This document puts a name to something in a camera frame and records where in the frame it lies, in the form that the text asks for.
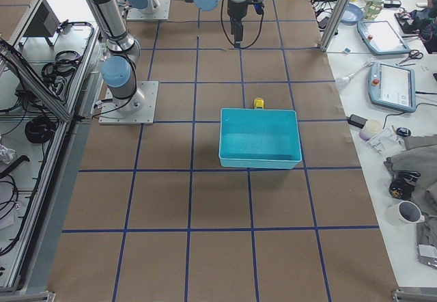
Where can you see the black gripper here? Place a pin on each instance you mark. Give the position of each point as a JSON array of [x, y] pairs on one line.
[[235, 9]]

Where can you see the yellow toy beetle car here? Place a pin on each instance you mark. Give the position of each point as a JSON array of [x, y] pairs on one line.
[[258, 103]]

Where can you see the light blue plastic bin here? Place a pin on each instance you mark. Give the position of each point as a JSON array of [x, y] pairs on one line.
[[259, 138]]

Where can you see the blue plate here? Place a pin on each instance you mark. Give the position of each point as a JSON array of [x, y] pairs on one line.
[[352, 14]]

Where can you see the upper teach pendant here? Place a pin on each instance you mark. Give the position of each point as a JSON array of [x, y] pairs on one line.
[[381, 38]]

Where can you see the teach pendant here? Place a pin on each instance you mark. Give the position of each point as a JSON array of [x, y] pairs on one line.
[[381, 38], [392, 87]]

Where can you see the black power adapter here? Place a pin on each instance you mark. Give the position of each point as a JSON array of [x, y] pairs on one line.
[[357, 121]]

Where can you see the purple white cup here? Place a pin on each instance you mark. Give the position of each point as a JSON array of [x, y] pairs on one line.
[[370, 129]]

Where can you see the lower teach pendant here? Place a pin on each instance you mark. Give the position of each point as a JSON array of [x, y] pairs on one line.
[[392, 87]]

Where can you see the black scissors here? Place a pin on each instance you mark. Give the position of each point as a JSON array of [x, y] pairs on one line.
[[413, 54]]

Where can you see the grey control box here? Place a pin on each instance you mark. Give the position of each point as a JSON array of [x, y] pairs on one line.
[[44, 24]]

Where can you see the grey cloth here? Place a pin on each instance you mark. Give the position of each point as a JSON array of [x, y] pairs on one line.
[[414, 173]]

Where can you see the white mug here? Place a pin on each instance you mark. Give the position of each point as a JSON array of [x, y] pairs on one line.
[[404, 213]]

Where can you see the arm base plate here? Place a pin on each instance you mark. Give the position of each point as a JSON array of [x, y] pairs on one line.
[[139, 110], [148, 10]]

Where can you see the aluminium frame post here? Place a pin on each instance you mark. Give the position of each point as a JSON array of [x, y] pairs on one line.
[[333, 24]]

